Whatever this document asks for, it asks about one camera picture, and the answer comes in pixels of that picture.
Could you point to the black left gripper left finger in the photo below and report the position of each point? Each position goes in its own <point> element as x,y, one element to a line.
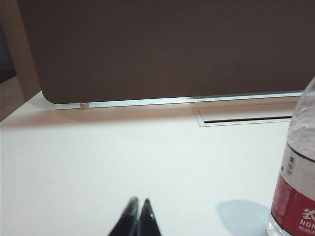
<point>130,218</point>

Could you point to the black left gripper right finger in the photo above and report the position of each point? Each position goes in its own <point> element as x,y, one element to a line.
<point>147,221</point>

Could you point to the brown desk partition panel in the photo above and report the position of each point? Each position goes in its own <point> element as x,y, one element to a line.
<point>160,49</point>

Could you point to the clear red-label water bottle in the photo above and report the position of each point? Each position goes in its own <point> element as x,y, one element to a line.
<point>295,191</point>

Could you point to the aluminium partition base rail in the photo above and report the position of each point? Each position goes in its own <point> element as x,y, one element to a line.
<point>147,102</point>

